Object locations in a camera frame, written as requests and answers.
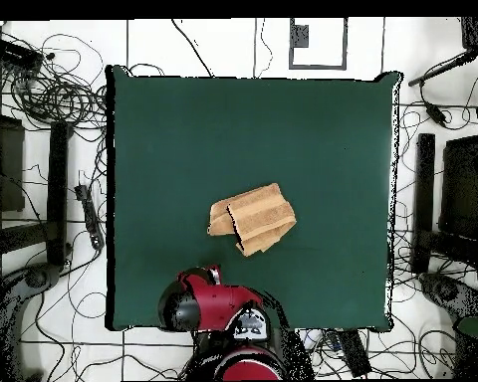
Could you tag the dark green table cloth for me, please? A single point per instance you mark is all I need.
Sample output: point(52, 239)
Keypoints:
point(183, 159)

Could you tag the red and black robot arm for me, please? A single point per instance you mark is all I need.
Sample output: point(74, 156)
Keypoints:
point(215, 302)

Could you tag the black power adapter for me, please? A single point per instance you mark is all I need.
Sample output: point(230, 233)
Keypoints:
point(436, 114)

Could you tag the black power strip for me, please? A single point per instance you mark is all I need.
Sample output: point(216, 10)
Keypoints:
point(354, 354)
point(89, 215)

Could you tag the black rod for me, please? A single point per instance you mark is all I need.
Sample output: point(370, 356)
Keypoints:
point(442, 68)

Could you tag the black floor beam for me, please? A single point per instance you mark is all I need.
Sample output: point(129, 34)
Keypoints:
point(57, 191)
point(425, 179)

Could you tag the dark grey stand base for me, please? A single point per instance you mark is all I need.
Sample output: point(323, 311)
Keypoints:
point(36, 276)
point(446, 290)

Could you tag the black rectangular box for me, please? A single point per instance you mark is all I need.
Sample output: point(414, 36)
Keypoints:
point(16, 53)

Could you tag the orange terry towel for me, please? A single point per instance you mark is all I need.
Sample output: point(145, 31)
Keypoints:
point(259, 219)

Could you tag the dark flat panel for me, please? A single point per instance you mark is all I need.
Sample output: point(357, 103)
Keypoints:
point(8, 167)
point(462, 187)

